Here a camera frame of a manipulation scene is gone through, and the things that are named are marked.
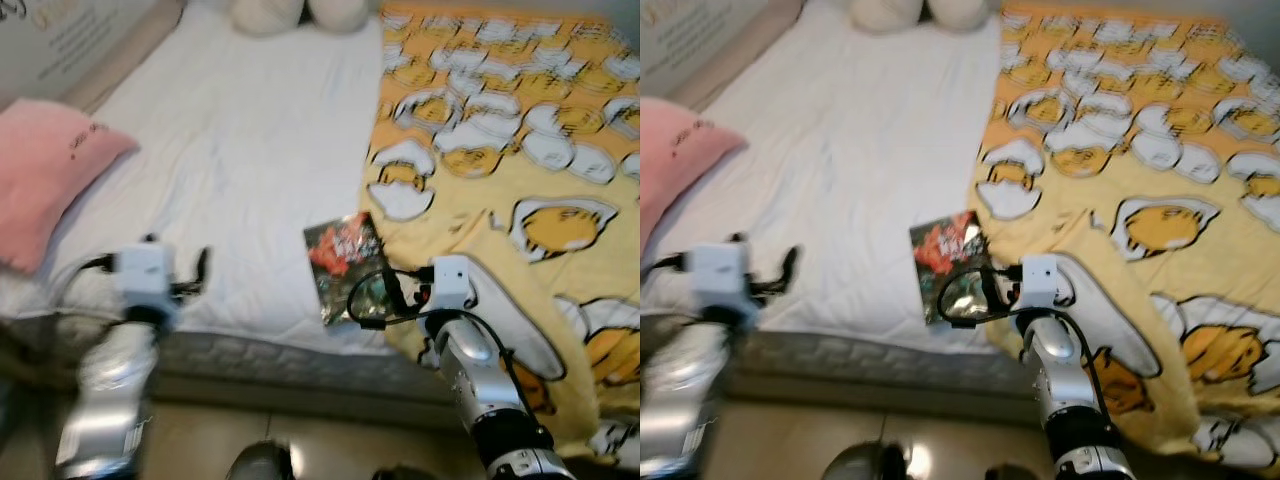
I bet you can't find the dark glossy book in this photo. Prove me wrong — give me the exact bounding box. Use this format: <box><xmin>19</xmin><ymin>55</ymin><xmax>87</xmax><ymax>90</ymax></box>
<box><xmin>908</xmin><ymin>210</ymin><xmax>999</xmax><ymax>326</ymax></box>
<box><xmin>303</xmin><ymin>211</ymin><xmax>403</xmax><ymax>327</ymax></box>

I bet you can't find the yellow cartoon egg blanket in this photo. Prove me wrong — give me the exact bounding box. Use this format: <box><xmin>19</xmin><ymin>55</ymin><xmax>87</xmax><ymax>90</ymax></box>
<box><xmin>965</xmin><ymin>0</ymin><xmax>1280</xmax><ymax>471</ymax></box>
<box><xmin>355</xmin><ymin>0</ymin><xmax>641</xmax><ymax>471</ymax></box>

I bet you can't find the pink pillow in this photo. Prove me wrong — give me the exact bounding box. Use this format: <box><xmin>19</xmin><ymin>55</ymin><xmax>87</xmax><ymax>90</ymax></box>
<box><xmin>0</xmin><ymin>97</ymin><xmax>141</xmax><ymax>276</ymax></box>
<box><xmin>640</xmin><ymin>97</ymin><xmax>749</xmax><ymax>251</ymax></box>

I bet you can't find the white quilted bed cover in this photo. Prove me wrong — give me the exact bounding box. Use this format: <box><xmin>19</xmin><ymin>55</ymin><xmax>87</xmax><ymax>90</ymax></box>
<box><xmin>40</xmin><ymin>0</ymin><xmax>401</xmax><ymax>351</ymax></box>
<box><xmin>660</xmin><ymin>0</ymin><xmax>1006</xmax><ymax>346</ymax></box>

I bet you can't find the grey quilted mattress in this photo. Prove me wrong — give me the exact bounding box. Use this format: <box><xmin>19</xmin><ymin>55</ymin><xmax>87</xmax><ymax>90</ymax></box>
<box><xmin>0</xmin><ymin>300</ymin><xmax>471</xmax><ymax>406</ymax></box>
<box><xmin>640</xmin><ymin>305</ymin><xmax>1051</xmax><ymax>421</ymax></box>

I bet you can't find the grey left robot leg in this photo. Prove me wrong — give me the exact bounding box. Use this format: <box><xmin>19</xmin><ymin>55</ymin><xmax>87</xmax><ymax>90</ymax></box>
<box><xmin>820</xmin><ymin>440</ymin><xmax>916</xmax><ymax>480</ymax></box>
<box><xmin>225</xmin><ymin>440</ymin><xmax>296</xmax><ymax>480</ymax></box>

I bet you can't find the beige plush toy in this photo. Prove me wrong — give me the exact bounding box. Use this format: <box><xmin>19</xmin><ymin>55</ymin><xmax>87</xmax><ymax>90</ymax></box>
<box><xmin>225</xmin><ymin>0</ymin><xmax>373</xmax><ymax>36</ymax></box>
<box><xmin>850</xmin><ymin>0</ymin><xmax>1001</xmax><ymax>33</ymax></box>

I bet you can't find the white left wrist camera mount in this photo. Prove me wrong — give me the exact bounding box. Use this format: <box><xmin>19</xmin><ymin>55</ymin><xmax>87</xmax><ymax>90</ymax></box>
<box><xmin>690</xmin><ymin>240</ymin><xmax>753</xmax><ymax>309</ymax></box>
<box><xmin>112</xmin><ymin>240</ymin><xmax>179</xmax><ymax>309</ymax></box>

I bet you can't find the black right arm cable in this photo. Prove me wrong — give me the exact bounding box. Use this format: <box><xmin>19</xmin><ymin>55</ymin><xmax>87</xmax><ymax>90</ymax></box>
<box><xmin>935</xmin><ymin>262</ymin><xmax>1021</xmax><ymax>326</ymax></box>
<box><xmin>345</xmin><ymin>262</ymin><xmax>431</xmax><ymax>329</ymax></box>

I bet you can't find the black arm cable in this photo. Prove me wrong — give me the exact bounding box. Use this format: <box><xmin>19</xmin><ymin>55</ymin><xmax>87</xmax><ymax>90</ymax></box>
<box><xmin>935</xmin><ymin>262</ymin><xmax>1021</xmax><ymax>326</ymax></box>
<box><xmin>50</xmin><ymin>255</ymin><xmax>119</xmax><ymax>301</ymax></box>
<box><xmin>345</xmin><ymin>262</ymin><xmax>431</xmax><ymax>329</ymax></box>
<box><xmin>645</xmin><ymin>252</ymin><xmax>696</xmax><ymax>286</ymax></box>

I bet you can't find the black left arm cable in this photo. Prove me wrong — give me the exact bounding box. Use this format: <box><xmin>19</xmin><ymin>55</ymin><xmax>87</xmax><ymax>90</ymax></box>
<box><xmin>645</xmin><ymin>252</ymin><xmax>696</xmax><ymax>286</ymax></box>
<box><xmin>50</xmin><ymin>255</ymin><xmax>119</xmax><ymax>301</ymax></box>

